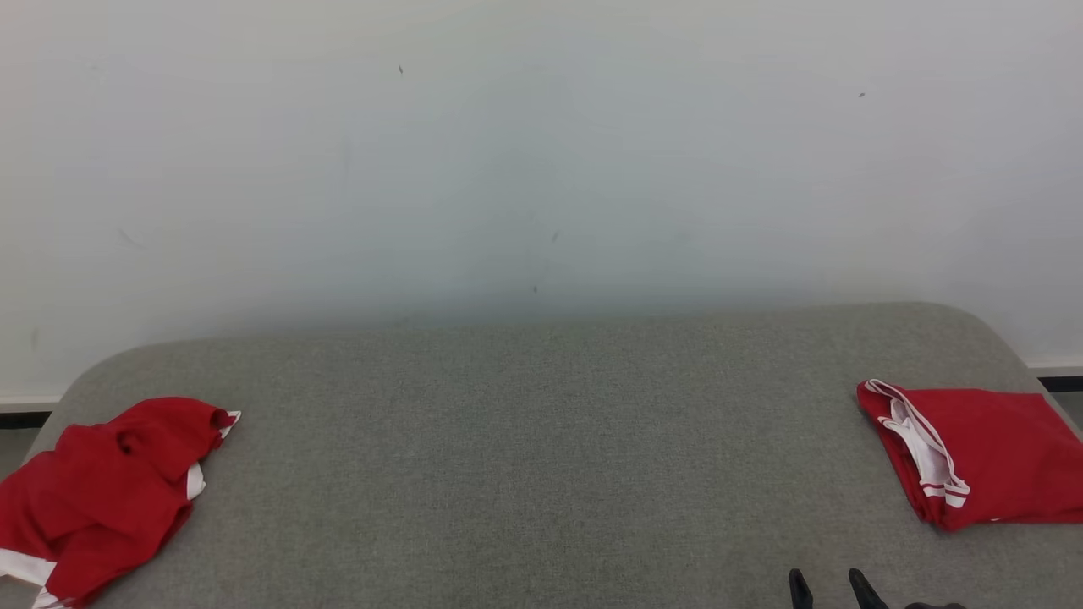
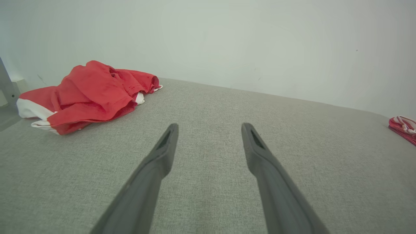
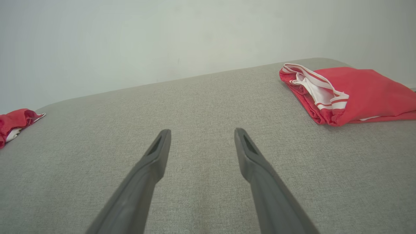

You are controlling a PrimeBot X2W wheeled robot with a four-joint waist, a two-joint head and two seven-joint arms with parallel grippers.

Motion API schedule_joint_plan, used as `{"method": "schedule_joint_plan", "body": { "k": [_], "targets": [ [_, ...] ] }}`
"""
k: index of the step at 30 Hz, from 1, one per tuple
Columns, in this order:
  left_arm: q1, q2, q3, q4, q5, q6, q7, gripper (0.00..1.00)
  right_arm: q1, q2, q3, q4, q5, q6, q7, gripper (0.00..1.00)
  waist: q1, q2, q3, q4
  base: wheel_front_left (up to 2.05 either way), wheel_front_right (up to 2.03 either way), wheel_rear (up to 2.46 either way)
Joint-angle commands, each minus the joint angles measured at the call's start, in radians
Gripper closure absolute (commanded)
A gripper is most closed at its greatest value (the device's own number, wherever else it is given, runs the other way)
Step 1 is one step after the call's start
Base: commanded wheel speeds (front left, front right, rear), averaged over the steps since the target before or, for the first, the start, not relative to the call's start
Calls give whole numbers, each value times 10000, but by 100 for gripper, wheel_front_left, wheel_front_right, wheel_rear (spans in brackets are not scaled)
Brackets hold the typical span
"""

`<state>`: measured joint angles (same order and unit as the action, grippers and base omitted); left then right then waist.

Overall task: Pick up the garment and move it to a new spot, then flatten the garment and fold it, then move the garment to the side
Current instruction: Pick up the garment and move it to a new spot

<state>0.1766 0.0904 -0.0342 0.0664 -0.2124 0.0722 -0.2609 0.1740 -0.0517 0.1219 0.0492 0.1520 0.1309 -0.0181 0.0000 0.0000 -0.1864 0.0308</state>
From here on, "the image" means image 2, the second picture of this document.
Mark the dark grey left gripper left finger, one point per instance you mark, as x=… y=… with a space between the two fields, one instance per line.
x=143 y=195

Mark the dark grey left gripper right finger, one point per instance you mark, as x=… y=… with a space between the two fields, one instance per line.
x=279 y=201

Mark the red mesh shorts white trim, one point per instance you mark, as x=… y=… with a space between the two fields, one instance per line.
x=91 y=94

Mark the red Bulls 23 jersey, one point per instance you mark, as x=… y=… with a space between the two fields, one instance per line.
x=403 y=130

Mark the white wall skirting board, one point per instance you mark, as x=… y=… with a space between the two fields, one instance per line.
x=20 y=86

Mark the grey metal post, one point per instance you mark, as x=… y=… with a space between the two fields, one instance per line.
x=6 y=84

